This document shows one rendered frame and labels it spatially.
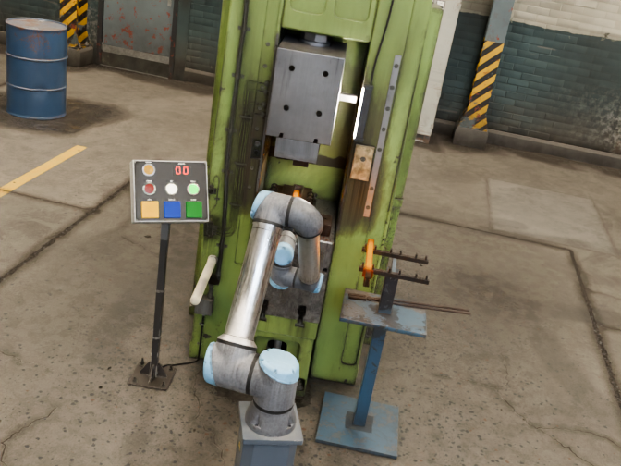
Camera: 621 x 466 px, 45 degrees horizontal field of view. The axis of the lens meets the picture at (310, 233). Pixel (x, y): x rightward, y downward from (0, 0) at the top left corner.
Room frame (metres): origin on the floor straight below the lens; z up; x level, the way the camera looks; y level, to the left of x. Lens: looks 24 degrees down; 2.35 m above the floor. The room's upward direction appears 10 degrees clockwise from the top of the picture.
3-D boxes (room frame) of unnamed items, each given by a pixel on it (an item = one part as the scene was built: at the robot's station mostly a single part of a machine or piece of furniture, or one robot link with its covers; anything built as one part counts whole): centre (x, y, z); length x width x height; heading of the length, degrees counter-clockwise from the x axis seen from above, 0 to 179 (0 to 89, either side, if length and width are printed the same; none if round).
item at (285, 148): (3.48, 0.13, 1.32); 0.42 x 0.20 x 0.10; 0
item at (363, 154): (3.40, -0.19, 1.27); 0.09 x 0.02 x 0.17; 90
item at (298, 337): (3.49, 0.07, 0.23); 0.55 x 0.37 x 0.47; 0
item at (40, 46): (7.26, 2.97, 0.44); 0.59 x 0.59 x 0.88
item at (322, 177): (3.80, 0.08, 1.37); 0.41 x 0.10 x 0.91; 90
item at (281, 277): (2.93, 0.09, 0.85); 0.12 x 0.09 x 0.12; 81
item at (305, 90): (3.48, 0.08, 1.56); 0.42 x 0.39 x 0.40; 0
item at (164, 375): (3.19, 0.69, 0.05); 0.22 x 0.22 x 0.09; 0
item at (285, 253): (2.93, 0.10, 0.96); 0.12 x 0.09 x 0.10; 0
